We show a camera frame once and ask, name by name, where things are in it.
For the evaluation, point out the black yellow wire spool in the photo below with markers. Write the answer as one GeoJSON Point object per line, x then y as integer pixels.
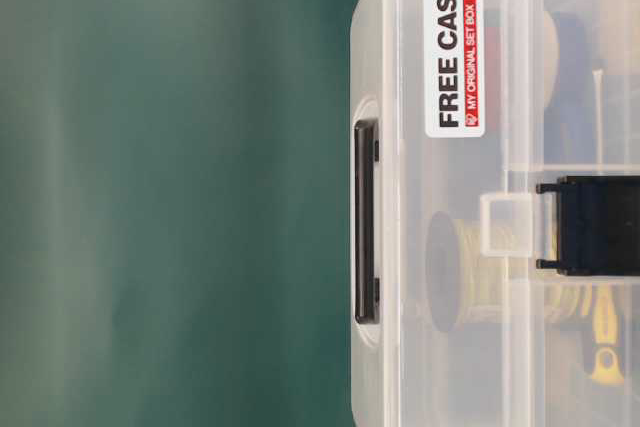
{"type": "Point", "coordinates": [465, 286]}

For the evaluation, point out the clear plastic tool box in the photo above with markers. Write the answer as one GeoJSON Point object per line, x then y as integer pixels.
{"type": "Point", "coordinates": [494, 212]}

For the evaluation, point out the yellow black screwdriver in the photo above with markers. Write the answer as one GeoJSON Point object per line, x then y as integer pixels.
{"type": "Point", "coordinates": [601, 337]}

